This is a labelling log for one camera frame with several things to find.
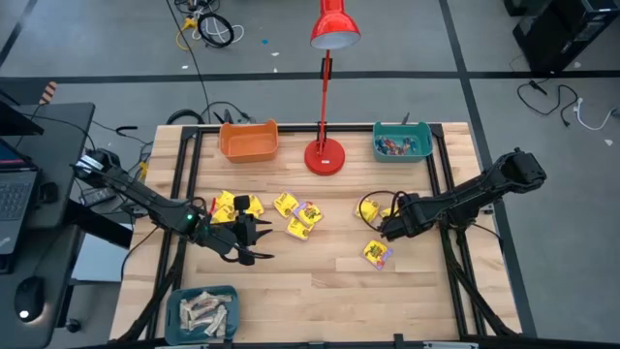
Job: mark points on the red desk lamp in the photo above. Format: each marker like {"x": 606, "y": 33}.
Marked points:
{"x": 325, "y": 157}

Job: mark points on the small black desk gadget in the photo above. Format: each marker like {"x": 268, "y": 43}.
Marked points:
{"x": 48, "y": 192}

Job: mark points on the black computer mouse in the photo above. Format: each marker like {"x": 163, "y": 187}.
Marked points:
{"x": 29, "y": 298}

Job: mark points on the orange plastic bin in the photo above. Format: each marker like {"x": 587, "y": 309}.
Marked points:
{"x": 249, "y": 145}

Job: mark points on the grey power adapter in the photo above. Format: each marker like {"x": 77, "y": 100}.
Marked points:
{"x": 97, "y": 196}

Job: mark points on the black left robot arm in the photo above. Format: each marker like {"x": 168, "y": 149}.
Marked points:
{"x": 145, "y": 199}

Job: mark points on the black flat screen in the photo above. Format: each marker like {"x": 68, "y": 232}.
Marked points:
{"x": 17, "y": 121}

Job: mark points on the orange black striped tape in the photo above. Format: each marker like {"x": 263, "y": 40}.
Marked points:
{"x": 48, "y": 92}

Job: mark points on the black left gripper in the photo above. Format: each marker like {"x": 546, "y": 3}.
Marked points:
{"x": 247, "y": 232}

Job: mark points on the red clip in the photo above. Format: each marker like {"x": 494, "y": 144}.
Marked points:
{"x": 212, "y": 204}

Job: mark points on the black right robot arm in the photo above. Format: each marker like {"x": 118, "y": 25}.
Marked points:
{"x": 474, "y": 194}

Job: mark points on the light teal plastic bin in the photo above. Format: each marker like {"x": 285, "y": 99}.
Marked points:
{"x": 402, "y": 128}

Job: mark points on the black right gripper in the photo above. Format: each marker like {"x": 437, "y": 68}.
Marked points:
{"x": 407, "y": 218}

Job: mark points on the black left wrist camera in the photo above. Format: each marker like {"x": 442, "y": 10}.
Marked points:
{"x": 242, "y": 202}

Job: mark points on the dark teal plastic bin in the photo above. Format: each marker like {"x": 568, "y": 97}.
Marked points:
{"x": 194, "y": 339}

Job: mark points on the black laptop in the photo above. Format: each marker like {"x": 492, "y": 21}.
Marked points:
{"x": 14, "y": 194}

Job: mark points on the black computer case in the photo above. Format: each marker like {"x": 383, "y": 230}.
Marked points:
{"x": 557, "y": 39}

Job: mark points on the black desk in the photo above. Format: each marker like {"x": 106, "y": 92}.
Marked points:
{"x": 58, "y": 145}

